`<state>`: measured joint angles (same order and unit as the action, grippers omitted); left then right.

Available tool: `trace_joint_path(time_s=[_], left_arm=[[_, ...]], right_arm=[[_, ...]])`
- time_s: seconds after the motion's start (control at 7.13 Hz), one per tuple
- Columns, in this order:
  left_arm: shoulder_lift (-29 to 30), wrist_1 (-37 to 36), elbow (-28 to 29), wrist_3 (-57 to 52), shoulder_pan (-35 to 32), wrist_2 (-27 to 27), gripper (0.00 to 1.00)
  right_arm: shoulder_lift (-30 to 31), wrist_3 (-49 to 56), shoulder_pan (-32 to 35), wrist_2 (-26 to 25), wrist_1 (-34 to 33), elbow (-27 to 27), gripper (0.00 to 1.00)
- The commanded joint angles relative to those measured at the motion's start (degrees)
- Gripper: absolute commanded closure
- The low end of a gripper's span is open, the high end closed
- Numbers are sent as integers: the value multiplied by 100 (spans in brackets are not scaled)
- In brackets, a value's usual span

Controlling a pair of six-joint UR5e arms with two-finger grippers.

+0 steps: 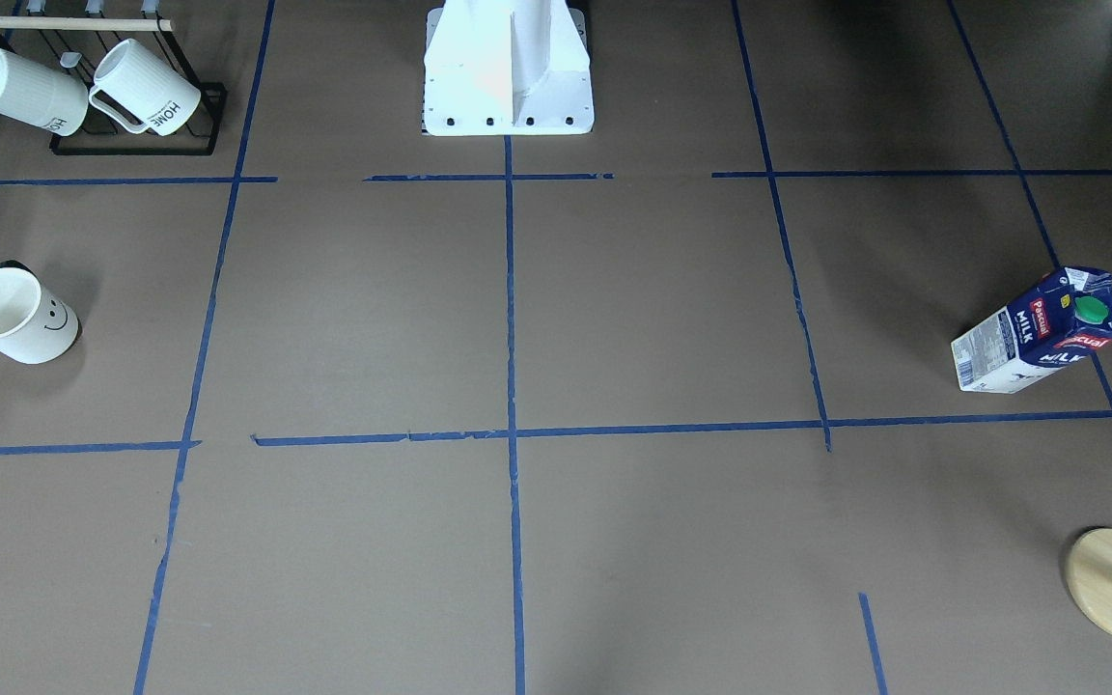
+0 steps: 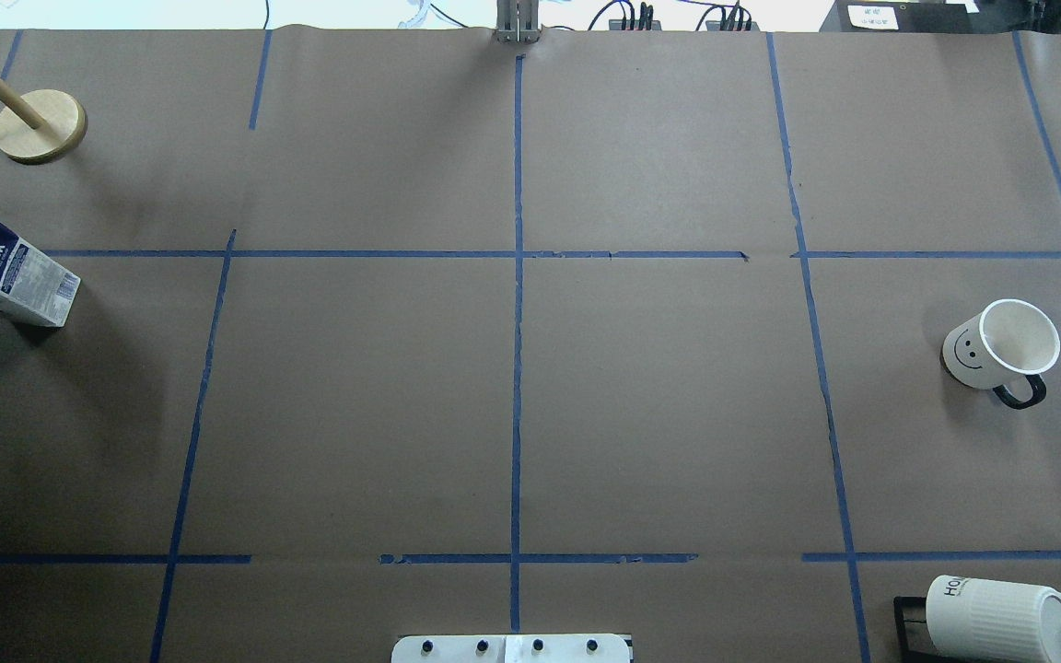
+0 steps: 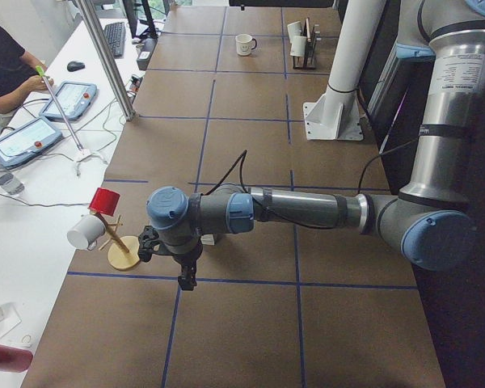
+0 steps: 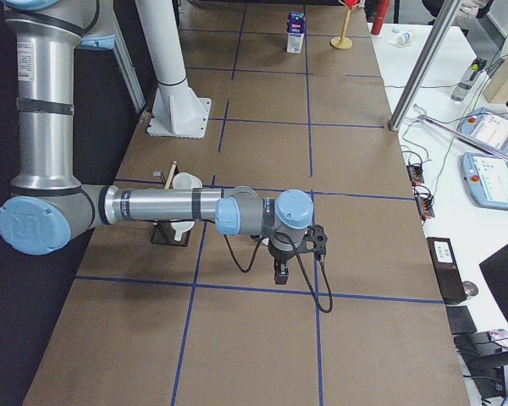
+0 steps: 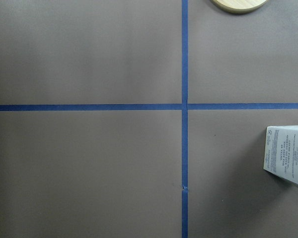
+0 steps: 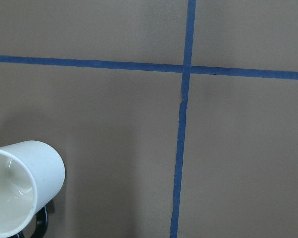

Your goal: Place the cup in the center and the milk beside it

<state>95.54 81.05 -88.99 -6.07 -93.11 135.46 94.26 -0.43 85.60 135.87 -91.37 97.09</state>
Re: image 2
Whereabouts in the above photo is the white ribbed mug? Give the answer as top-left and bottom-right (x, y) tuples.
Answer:
(925, 575), (1061, 662)

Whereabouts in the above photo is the wooden mug tree stand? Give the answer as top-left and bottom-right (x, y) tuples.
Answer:
(0, 76), (87, 165)

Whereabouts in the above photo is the black wire mug rack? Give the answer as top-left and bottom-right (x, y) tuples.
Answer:
(893, 597), (978, 662)

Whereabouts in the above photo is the blue white milk carton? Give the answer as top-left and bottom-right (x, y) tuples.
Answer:
(0, 222), (81, 328)

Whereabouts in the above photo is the aluminium frame post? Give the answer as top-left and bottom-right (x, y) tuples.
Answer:
(494, 0), (542, 43)

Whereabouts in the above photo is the white smiley face mug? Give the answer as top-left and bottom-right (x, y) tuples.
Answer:
(940, 298), (1061, 411)

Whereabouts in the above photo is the black box with label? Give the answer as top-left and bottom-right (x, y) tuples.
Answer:
(820, 1), (974, 34)

